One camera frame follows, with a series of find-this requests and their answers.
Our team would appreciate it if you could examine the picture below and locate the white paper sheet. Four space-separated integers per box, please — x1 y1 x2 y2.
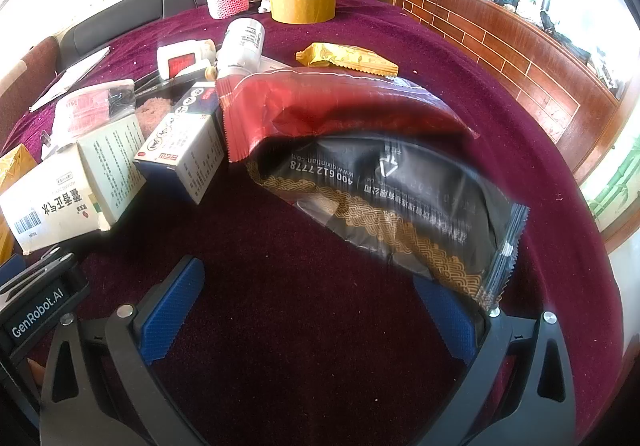
30 46 112 113

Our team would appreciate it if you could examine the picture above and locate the black flashlight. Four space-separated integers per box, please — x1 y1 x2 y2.
134 68 217 99

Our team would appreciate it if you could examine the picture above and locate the pink fluffy brooch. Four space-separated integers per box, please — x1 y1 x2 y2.
136 98 173 137

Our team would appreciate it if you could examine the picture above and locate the yellow snack packet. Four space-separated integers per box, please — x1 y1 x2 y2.
295 42 400 77

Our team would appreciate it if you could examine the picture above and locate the yellow cardboard box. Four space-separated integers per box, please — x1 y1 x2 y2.
0 146 38 261

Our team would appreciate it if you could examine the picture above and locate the maroon armchair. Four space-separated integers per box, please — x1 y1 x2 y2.
0 36 61 147

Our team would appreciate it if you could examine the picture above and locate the wooden cabinet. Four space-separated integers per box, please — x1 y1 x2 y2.
372 0 636 181

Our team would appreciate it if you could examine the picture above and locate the clear plastic container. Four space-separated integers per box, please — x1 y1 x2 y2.
54 80 137 147

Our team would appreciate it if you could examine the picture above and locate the large white medicine box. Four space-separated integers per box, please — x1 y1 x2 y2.
0 112 147 255

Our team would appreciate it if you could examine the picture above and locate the red snack packet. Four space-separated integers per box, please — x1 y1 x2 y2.
216 67 482 164

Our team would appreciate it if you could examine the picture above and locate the brown tape roll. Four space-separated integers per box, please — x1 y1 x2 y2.
268 0 337 25

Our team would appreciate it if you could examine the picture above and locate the black sofa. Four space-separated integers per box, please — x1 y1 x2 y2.
59 0 351 71

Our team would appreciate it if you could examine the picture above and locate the white bottle green label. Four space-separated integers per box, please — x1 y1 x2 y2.
216 18 266 79

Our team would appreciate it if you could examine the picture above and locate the white bottle red label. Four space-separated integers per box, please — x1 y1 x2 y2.
156 39 217 81

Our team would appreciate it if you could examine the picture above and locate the white and blue box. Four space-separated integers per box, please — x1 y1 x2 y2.
133 82 226 205

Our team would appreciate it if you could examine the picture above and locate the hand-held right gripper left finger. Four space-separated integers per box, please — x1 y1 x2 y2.
40 253 207 446

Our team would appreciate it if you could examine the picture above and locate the maroon velvet tablecloth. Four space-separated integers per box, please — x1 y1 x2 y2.
0 0 626 446

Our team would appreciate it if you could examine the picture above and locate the black gold-patterned snack packet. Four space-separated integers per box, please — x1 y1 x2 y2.
245 133 531 313

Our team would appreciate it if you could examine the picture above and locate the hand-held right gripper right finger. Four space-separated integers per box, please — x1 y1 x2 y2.
414 276 581 446

